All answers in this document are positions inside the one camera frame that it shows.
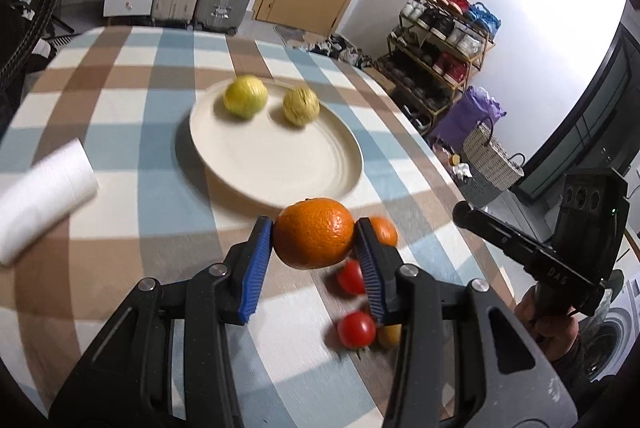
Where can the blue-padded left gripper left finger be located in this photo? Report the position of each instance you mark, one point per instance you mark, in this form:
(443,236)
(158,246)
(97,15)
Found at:
(162,358)

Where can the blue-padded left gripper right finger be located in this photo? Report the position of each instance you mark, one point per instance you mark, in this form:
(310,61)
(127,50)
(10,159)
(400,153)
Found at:
(464,359)

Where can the brown kiwi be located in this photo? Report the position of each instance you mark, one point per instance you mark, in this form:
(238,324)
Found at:
(389,336)

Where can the red tomato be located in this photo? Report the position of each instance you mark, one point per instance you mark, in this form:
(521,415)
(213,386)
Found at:
(350,278)
(356,330)

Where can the orange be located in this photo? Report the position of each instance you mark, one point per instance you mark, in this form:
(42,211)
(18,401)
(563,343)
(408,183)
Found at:
(385,230)

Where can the orange front mandarin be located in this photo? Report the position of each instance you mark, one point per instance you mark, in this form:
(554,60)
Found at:
(313,234)

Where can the smooth yellow-green guava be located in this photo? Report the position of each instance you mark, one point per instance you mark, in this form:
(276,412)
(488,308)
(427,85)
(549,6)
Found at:
(245,97)

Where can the bumpy yellow guava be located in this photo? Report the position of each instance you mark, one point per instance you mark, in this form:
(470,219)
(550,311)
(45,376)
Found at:
(301,106)

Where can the person's right hand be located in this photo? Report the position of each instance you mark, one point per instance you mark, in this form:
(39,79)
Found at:
(555,335)

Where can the woven wicker basket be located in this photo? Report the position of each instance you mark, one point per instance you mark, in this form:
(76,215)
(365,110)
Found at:
(490,159)

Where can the purple bag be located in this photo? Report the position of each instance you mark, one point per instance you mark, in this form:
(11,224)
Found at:
(476,105)

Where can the white paper towel roll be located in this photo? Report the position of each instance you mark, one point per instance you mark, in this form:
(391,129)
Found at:
(48,192)

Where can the cream round plate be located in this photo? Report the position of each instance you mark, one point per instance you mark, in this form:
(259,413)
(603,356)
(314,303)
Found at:
(268,160)

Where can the wooden shoe rack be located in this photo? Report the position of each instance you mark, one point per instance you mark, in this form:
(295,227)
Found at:
(431,56)

